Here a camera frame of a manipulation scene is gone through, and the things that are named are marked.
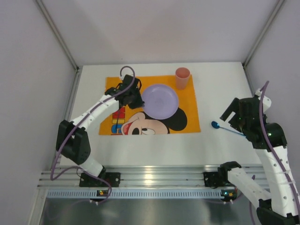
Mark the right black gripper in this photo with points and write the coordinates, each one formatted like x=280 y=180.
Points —
x=236 y=116

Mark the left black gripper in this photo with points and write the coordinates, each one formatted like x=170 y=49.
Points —
x=135 y=99

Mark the blue plastic fork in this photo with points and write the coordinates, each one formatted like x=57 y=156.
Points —
x=116 y=125

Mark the blue plastic spoon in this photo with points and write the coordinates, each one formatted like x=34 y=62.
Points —
x=216 y=125

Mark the lilac plastic plate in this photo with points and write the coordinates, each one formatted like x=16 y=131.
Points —
x=160 y=101

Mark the pink plastic cup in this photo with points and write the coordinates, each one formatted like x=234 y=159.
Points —
x=182 y=75

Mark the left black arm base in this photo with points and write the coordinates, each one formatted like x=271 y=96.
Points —
x=113 y=178

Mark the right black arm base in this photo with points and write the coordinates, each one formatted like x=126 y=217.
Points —
x=214 y=180

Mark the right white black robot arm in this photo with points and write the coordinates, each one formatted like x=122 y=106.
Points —
x=280 y=205

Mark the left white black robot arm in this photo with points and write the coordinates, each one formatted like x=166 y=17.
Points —
x=74 y=137

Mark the aluminium mounting rail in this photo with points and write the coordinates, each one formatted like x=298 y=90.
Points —
x=138 y=177

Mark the slotted grey cable duct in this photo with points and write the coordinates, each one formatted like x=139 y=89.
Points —
x=143 y=193

